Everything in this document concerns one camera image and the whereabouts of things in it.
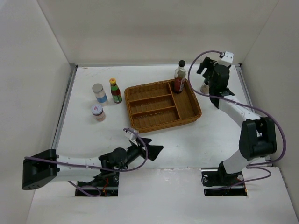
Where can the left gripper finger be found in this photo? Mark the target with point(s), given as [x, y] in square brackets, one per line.
[153, 151]
[144, 141]

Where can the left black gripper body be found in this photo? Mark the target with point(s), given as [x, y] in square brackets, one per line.
[134, 151]

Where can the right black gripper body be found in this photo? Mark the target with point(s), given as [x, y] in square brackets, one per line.
[210, 83]

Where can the pepper grinder black top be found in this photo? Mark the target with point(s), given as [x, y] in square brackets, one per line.
[205, 87]

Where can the dark sauce bottle black cap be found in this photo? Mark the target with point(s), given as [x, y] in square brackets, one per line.
[179, 77]

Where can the green bottle yellow cap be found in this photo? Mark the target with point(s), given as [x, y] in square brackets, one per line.
[115, 91]

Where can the clear jar silver lid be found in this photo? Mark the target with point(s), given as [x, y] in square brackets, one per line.
[100, 94]

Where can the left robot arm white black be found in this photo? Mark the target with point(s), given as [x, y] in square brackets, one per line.
[47, 166]

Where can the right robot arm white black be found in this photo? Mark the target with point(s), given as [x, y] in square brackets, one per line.
[257, 137]

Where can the brown wicker divided tray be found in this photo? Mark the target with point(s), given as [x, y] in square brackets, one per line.
[156, 106]

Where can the spice jar red white lid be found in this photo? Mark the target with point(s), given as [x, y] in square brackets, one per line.
[98, 112]

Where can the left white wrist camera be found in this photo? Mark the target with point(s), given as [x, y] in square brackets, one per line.
[132, 134]

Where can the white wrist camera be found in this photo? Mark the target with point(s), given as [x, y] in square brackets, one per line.
[226, 59]
[132, 134]

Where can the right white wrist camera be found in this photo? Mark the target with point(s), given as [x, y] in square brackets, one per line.
[226, 59]

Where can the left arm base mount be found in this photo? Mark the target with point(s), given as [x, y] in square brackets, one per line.
[104, 187]

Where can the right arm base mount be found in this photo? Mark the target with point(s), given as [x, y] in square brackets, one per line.
[214, 185]

